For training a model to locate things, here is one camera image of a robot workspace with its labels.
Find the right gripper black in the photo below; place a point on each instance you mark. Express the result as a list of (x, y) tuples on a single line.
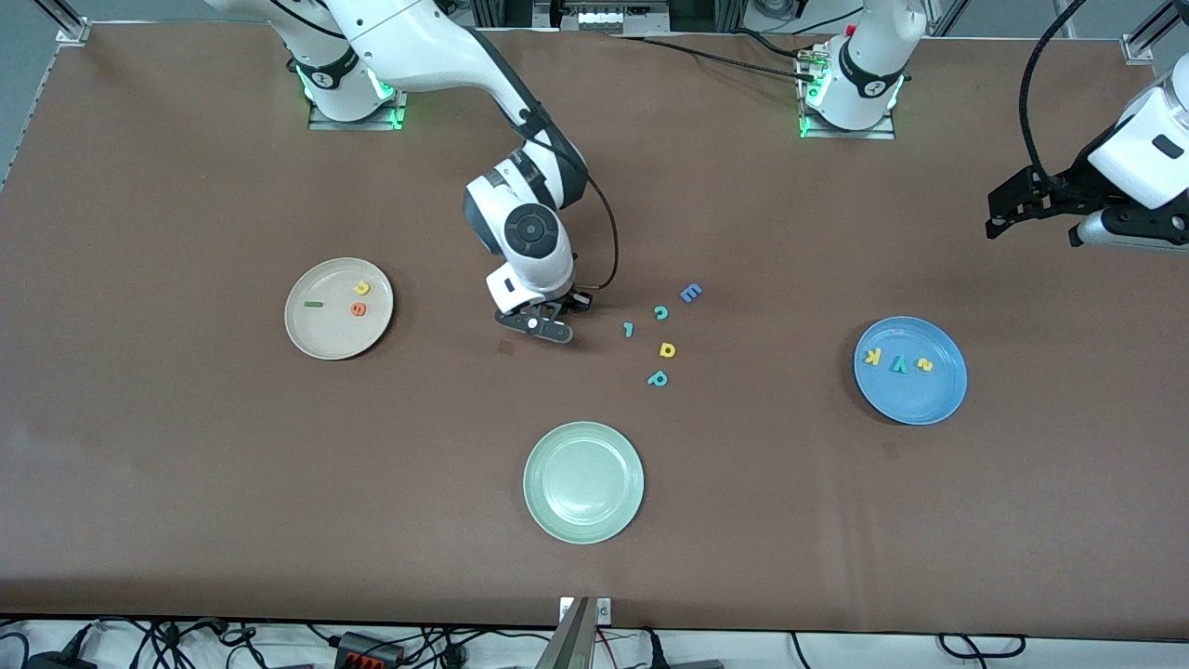
[(568, 302)]

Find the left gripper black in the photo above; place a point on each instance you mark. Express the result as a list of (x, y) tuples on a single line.
[(1066, 182)]

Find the teal foam letter Y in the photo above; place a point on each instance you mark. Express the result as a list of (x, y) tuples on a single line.
[(898, 363)]

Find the arm base connector plug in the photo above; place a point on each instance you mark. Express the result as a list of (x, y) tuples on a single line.
[(813, 58)]

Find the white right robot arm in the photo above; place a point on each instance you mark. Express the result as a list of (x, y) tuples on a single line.
[(418, 42)]

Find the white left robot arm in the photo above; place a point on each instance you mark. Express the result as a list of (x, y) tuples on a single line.
[(868, 84)]

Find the teal foam letter a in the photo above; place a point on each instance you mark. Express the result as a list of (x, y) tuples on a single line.
[(658, 378)]

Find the blue foam letter E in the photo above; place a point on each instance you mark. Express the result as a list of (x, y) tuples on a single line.
[(690, 293)]

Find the light green plate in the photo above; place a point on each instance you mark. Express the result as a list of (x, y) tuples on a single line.
[(583, 483)]

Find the beige brown plate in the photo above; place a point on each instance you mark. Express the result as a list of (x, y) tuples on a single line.
[(334, 334)]

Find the blue plate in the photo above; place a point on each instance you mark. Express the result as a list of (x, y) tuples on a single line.
[(910, 395)]

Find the white connector block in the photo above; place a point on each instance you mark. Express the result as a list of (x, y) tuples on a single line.
[(604, 19)]

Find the black plug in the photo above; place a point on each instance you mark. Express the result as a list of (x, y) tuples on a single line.
[(655, 650), (452, 655)]

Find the brown table cover cloth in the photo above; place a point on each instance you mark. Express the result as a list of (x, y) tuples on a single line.
[(186, 465)]

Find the black power adapter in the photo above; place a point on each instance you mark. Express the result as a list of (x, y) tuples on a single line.
[(60, 662)]

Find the aluminium frame corner post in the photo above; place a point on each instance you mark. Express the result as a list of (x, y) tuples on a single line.
[(72, 32), (1138, 48)]

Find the white mounting bracket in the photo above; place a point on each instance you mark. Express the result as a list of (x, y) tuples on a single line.
[(604, 609)]

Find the grey camera pole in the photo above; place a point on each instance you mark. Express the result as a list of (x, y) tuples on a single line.
[(568, 641)]

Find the dark machine frame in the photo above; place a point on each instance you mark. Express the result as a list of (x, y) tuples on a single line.
[(497, 11)]

